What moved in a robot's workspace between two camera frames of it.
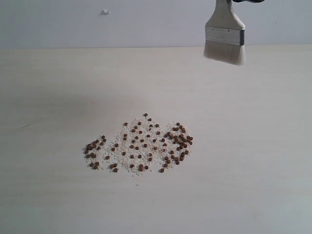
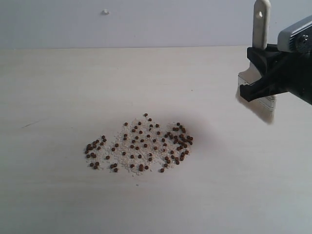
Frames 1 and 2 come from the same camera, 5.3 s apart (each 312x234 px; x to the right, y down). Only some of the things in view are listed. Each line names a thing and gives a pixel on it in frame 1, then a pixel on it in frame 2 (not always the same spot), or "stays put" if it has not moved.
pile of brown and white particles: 140,146 stays put
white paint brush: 224,35 -> 263,108
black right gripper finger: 240,1 -> 287,76
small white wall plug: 105,12 stays put
